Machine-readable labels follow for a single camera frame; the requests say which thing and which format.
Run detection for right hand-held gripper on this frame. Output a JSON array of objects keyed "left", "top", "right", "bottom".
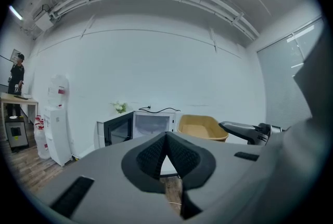
[{"left": 218, "top": 121, "right": 288, "bottom": 146}]

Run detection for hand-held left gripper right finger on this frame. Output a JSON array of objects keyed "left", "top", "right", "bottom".
[{"left": 166, "top": 131, "right": 217, "bottom": 220}]

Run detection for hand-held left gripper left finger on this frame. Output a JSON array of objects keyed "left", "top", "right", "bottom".
[{"left": 121, "top": 131, "right": 168, "bottom": 194}]

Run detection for white microwave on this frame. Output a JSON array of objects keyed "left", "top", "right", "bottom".
[{"left": 96, "top": 110, "right": 183, "bottom": 150}]

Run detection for tan woven basket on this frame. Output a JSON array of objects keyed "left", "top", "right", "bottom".
[{"left": 177, "top": 114, "right": 230, "bottom": 143}]

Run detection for white flower bouquet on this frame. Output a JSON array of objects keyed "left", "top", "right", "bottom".
[{"left": 110, "top": 100, "right": 129, "bottom": 115}]

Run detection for white water dispenser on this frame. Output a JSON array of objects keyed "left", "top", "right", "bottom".
[{"left": 43, "top": 105, "right": 74, "bottom": 167}]

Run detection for clear water jug red cap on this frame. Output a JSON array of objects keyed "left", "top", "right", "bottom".
[{"left": 33, "top": 114, "right": 52, "bottom": 160}]

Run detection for clear water dispenser bottle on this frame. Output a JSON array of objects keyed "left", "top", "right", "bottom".
[{"left": 47, "top": 74, "right": 71, "bottom": 109}]

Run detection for black metal cabinet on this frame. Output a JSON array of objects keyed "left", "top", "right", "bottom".
[{"left": 4, "top": 115, "right": 30, "bottom": 153}]

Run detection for wooden table white legs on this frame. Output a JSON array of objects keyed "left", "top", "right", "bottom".
[{"left": 0, "top": 91, "right": 40, "bottom": 127}]

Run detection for white ceiling air unit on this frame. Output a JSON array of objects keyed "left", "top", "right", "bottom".
[{"left": 33, "top": 10, "right": 62, "bottom": 32}]

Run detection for ceiling light panel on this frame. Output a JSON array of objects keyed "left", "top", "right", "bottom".
[{"left": 8, "top": 5, "right": 24, "bottom": 21}]

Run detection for black power cable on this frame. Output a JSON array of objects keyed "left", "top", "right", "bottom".
[{"left": 138, "top": 106, "right": 181, "bottom": 114}]

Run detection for framed wall picture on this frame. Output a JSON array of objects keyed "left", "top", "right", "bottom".
[{"left": 10, "top": 48, "right": 22, "bottom": 62}]

